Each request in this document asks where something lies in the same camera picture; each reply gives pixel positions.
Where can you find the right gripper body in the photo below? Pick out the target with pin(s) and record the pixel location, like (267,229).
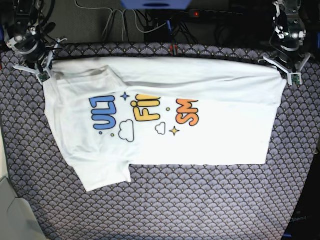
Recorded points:
(37,56)

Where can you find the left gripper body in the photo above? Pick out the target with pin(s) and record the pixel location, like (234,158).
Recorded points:
(294,61)

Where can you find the white printed T-shirt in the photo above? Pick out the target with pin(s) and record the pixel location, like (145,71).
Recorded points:
(109,113)

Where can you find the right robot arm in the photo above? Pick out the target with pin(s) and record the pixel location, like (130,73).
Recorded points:
(25,29)

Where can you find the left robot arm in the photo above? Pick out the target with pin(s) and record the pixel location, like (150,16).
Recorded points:
(289,40)

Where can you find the blue box at top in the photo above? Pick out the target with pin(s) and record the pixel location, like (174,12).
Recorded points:
(155,4)

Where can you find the black power strip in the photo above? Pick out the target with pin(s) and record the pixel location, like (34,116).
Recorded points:
(200,13)

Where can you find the red table clamp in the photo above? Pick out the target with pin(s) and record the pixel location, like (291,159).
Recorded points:
(174,50)

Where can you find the purple fan-patterned tablecloth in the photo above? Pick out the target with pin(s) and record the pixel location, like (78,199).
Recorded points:
(167,202)

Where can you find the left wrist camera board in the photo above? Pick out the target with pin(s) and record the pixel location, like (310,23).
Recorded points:
(295,78)

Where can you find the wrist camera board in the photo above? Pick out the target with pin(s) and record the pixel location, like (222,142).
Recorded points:
(43,77)
(295,78)

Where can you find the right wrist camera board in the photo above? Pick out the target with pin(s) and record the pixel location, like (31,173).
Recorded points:
(43,77)

